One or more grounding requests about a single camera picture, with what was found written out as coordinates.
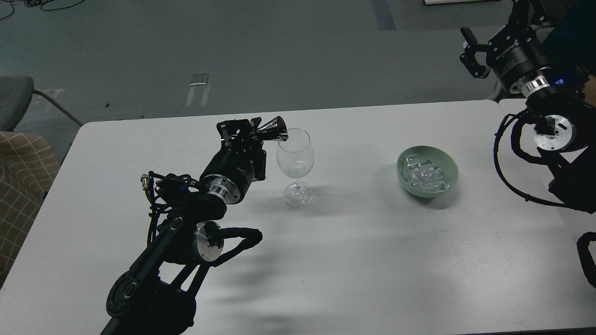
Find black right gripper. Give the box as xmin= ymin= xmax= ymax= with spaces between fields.
xmin=460 ymin=0 xmax=557 ymax=94

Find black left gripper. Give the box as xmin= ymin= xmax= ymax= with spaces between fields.
xmin=200 ymin=117 xmax=267 ymax=204

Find steel double jigger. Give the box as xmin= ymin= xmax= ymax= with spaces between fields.
xmin=254 ymin=116 xmax=289 ymax=141

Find clear ice cubes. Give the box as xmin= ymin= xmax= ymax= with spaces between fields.
xmin=401 ymin=154 xmax=453 ymax=194

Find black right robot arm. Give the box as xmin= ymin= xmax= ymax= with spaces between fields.
xmin=459 ymin=0 xmax=595 ymax=214

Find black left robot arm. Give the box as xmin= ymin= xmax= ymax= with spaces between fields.
xmin=102 ymin=116 xmax=289 ymax=335

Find clear wine glass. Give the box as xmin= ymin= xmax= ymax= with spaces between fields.
xmin=277 ymin=127 xmax=315 ymax=208

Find person in teal shirt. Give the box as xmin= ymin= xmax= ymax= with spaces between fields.
xmin=545 ymin=0 xmax=596 ymax=106

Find green ceramic bowl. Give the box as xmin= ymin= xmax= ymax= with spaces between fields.
xmin=396 ymin=146 xmax=460 ymax=199

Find grey chair at left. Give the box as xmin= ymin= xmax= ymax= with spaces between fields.
xmin=0 ymin=75 xmax=83 ymax=132

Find black floor cables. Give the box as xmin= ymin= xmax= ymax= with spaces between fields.
xmin=0 ymin=0 xmax=84 ymax=20

